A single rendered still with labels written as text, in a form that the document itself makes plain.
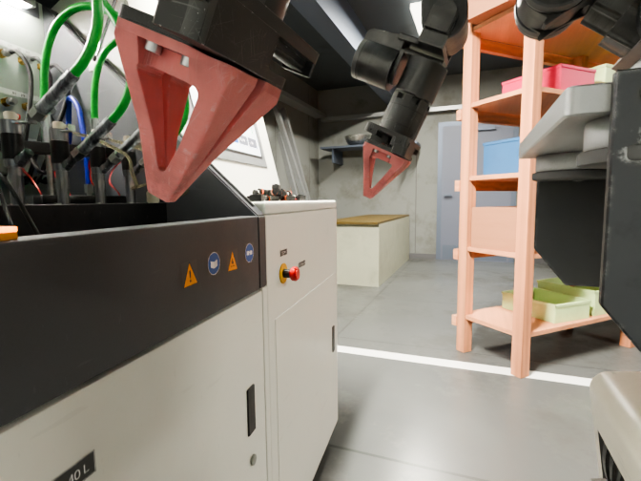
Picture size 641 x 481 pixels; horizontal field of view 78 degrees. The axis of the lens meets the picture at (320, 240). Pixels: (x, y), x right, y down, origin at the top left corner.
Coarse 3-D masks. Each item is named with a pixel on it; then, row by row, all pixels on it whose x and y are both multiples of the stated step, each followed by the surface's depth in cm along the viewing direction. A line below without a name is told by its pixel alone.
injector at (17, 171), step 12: (0, 120) 58; (12, 120) 58; (0, 132) 58; (12, 132) 58; (12, 144) 59; (12, 156) 59; (24, 156) 58; (12, 168) 59; (12, 180) 59; (24, 180) 61; (12, 204) 60; (24, 204) 61
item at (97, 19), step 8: (96, 0) 52; (96, 8) 52; (96, 16) 53; (96, 24) 53; (96, 32) 53; (88, 40) 53; (96, 40) 53; (88, 48) 53; (96, 48) 54; (80, 56) 54; (88, 56) 54; (80, 64) 54; (88, 64) 55; (72, 72) 54; (80, 72) 55
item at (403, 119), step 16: (400, 96) 55; (400, 112) 54; (416, 112) 54; (368, 128) 54; (384, 128) 53; (400, 128) 54; (416, 128) 55; (384, 144) 58; (400, 144) 52; (416, 144) 57
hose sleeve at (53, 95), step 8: (64, 80) 55; (72, 80) 55; (56, 88) 55; (64, 88) 55; (48, 96) 56; (56, 96) 56; (40, 104) 56; (48, 104) 56; (56, 104) 57; (40, 112) 57; (48, 112) 57
